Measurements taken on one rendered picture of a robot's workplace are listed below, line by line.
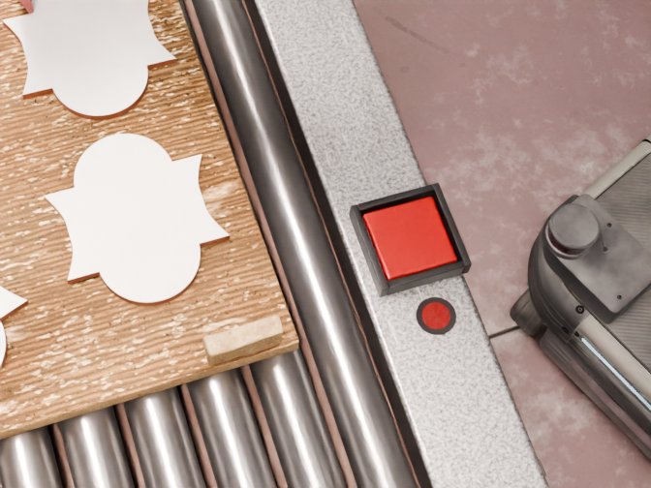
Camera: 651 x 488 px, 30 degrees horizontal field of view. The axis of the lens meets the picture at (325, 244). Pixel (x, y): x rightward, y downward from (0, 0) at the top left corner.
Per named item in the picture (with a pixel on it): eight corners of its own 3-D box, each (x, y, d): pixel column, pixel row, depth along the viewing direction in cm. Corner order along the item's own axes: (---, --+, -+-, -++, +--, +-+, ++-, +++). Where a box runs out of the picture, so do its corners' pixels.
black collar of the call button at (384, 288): (435, 191, 100) (438, 181, 98) (468, 272, 97) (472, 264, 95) (348, 214, 98) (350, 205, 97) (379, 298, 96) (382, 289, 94)
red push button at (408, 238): (429, 201, 99) (432, 194, 98) (455, 266, 97) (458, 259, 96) (360, 220, 98) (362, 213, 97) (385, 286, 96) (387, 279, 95)
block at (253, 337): (277, 324, 92) (278, 311, 89) (284, 346, 91) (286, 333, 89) (201, 347, 91) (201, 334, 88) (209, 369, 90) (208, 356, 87)
